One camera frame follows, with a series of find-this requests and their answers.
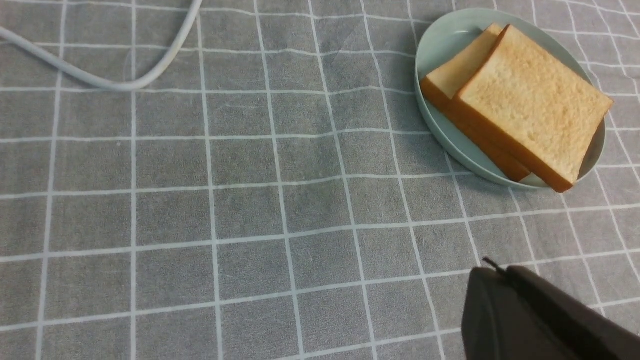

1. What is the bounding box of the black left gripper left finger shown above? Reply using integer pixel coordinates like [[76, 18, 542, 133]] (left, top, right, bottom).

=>
[[461, 267, 581, 360]]

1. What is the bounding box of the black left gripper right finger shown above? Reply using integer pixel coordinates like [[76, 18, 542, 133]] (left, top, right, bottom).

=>
[[506, 265, 640, 360]]

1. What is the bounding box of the toast slice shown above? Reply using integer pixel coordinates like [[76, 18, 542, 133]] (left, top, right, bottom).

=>
[[468, 24, 614, 193], [419, 22, 531, 182]]

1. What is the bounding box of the light green round plate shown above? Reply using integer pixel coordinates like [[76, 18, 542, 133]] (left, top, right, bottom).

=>
[[414, 8, 606, 189]]

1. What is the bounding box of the white power cable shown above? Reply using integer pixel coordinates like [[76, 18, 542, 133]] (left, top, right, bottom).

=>
[[0, 0, 204, 92]]

